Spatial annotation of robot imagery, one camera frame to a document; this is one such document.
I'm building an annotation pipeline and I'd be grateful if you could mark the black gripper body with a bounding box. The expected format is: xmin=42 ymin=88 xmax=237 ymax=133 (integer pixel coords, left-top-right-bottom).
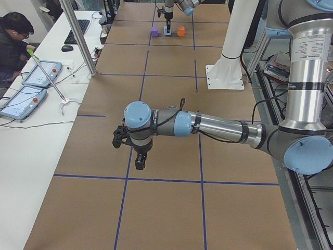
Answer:
xmin=164 ymin=7 xmax=173 ymax=24
xmin=133 ymin=142 xmax=153 ymax=159

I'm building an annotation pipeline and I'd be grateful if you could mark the light blue foam block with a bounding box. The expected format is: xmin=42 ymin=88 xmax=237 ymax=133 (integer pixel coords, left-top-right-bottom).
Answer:
xmin=164 ymin=29 xmax=172 ymax=36

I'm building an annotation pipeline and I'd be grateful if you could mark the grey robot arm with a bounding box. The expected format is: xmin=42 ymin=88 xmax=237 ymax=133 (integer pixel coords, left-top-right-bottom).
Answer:
xmin=158 ymin=0 xmax=204 ymax=35
xmin=116 ymin=2 xmax=275 ymax=181

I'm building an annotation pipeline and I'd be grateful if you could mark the orange foam block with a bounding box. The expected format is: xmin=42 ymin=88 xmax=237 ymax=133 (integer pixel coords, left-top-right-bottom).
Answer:
xmin=177 ymin=26 xmax=185 ymax=37

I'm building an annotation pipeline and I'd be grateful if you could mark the purple foam block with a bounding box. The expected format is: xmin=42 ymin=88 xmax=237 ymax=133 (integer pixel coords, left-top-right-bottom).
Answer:
xmin=150 ymin=27 xmax=159 ymax=38

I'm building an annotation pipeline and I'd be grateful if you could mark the black keyboard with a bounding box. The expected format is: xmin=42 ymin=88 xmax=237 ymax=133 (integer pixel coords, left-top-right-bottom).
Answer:
xmin=64 ymin=19 xmax=91 ymax=45

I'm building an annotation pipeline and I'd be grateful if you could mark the black computer mouse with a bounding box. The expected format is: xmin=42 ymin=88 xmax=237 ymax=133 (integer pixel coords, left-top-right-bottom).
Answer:
xmin=61 ymin=45 xmax=74 ymax=52

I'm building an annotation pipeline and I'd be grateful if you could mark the stack of magazines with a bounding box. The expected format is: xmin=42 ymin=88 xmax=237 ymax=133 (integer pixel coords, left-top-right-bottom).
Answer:
xmin=263 ymin=52 xmax=291 ymax=82

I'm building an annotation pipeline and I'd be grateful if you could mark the upper teach pendant tablet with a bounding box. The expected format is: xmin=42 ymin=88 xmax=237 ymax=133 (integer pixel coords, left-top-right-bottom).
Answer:
xmin=22 ymin=60 xmax=62 ymax=88

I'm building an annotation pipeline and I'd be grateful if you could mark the teach pendant tablet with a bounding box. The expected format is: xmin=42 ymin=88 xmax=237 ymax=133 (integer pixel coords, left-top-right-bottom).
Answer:
xmin=1 ymin=85 xmax=47 ymax=120
xmin=22 ymin=60 xmax=62 ymax=88

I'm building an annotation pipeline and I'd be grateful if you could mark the lower teach pendant tablet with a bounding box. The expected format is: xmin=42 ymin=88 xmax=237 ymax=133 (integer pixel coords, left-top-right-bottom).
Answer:
xmin=1 ymin=85 xmax=47 ymax=120

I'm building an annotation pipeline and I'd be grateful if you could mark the seated person in black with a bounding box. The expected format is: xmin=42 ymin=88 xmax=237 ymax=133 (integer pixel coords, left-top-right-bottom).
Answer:
xmin=1 ymin=12 xmax=36 ymax=85

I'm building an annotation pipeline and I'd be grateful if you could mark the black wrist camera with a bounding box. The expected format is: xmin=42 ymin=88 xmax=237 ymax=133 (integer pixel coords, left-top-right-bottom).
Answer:
xmin=157 ymin=7 xmax=165 ymax=18
xmin=112 ymin=125 xmax=133 ymax=148

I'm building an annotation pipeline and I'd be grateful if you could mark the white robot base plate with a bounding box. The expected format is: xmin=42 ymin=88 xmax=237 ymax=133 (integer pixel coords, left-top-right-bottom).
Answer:
xmin=205 ymin=0 xmax=264 ymax=91

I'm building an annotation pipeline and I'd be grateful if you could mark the aluminium frame post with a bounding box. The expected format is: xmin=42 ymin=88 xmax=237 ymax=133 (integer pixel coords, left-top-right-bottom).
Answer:
xmin=59 ymin=0 xmax=96 ymax=77

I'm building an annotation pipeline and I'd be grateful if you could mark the grabber stick green handle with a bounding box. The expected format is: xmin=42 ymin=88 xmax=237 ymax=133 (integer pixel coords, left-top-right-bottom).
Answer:
xmin=27 ymin=49 xmax=81 ymax=116

